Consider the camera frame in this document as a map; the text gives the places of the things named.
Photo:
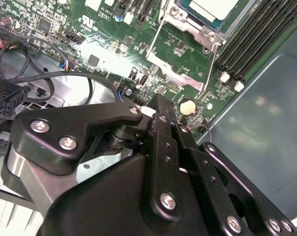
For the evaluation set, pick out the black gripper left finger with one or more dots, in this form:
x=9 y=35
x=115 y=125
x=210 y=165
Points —
x=52 y=127

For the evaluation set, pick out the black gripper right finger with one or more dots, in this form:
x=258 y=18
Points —
x=212 y=169

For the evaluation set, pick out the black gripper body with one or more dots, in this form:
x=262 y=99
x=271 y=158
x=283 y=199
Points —
x=101 y=209

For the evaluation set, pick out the metal socket cover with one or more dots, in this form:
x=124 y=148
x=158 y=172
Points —
x=174 y=70

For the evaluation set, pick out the silver green CPU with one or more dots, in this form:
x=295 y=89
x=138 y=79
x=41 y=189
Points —
x=212 y=9

